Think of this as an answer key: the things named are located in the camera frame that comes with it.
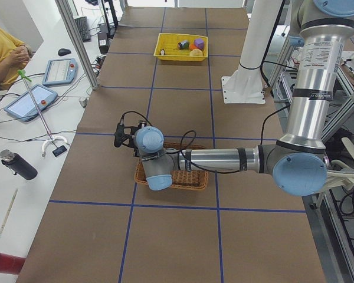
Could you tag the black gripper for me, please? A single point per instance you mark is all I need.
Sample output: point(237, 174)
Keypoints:
point(136, 152)

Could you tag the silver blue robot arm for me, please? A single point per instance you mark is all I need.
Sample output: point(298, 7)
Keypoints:
point(295, 160)

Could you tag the brown wicker basket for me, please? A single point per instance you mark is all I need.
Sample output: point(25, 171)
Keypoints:
point(188, 178)

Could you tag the yellow woven basket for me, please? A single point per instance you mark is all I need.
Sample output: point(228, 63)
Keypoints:
point(169, 42)

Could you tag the teach pendant tablet far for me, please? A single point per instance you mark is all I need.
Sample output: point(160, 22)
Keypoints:
point(60, 72)

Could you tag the black computer mouse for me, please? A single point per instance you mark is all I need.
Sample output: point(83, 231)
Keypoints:
point(63, 52)

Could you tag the small crushed can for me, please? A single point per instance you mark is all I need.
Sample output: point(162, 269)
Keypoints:
point(183, 45)

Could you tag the toy croissant bread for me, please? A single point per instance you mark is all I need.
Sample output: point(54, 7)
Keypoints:
point(196, 53)

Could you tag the black water bottle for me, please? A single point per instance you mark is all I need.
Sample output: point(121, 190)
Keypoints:
point(17, 164)

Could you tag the purple foam block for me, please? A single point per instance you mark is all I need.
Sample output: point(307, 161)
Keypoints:
point(199, 43)

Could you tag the reacher grabber stick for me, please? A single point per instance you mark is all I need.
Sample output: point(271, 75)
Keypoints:
point(51, 137)

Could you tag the black keyboard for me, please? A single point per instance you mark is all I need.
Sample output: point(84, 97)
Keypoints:
point(83, 28)

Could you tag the wooden stick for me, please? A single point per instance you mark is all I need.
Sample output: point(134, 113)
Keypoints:
point(8, 211)

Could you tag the person in yellow shirt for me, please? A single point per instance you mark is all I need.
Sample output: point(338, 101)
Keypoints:
point(14, 56)

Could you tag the red cylinder object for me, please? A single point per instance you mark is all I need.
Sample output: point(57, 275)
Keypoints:
point(10, 264)

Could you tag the aluminium frame post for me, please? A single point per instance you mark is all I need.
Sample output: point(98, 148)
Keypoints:
point(72, 30)

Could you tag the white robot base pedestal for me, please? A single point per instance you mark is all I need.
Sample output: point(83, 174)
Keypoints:
point(245, 85)

